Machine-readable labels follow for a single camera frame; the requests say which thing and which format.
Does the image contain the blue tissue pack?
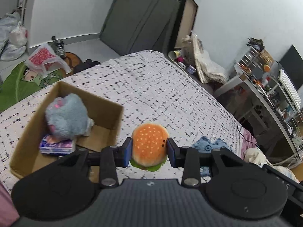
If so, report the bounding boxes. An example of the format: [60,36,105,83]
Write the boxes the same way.
[39,134,77,156]

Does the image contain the white plastic bags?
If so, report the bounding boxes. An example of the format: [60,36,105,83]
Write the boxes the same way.
[1,12,27,61]

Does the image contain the black monitor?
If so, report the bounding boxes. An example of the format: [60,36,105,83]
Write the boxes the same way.
[279,45,303,90]

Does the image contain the white keyboard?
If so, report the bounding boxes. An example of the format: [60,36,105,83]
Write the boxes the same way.
[278,69,301,110]

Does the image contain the small blue plush cloth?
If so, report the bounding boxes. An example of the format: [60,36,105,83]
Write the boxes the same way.
[191,136,234,178]

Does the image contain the grey-blue plush toy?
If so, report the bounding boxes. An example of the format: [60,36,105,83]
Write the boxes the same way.
[45,93,94,139]

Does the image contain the cream tote bag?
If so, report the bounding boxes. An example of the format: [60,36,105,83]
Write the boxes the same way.
[191,33,229,84]

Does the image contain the brown cardboard box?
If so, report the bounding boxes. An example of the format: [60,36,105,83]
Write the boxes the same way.
[10,82,123,178]

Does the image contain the plush hamburger toy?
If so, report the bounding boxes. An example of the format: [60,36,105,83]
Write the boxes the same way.
[130,123,169,172]

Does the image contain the red white plastic bag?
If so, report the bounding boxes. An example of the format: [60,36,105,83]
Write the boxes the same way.
[24,43,71,78]

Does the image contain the white desk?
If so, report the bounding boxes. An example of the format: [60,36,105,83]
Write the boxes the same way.
[213,63,299,153]

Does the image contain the grey drawer organizer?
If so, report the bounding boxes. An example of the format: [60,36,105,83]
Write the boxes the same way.
[238,47,265,80]

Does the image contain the pink bed sheet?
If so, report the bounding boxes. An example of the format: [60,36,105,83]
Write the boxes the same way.
[237,126,257,159]

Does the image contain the brown framed board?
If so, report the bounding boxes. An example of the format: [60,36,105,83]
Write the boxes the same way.
[174,0,198,48]

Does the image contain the dark grey wardrobe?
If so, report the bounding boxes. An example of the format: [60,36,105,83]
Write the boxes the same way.
[100,0,178,55]

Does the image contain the green cartoon floor mat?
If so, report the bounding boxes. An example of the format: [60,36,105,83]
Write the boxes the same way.
[1,62,66,112]

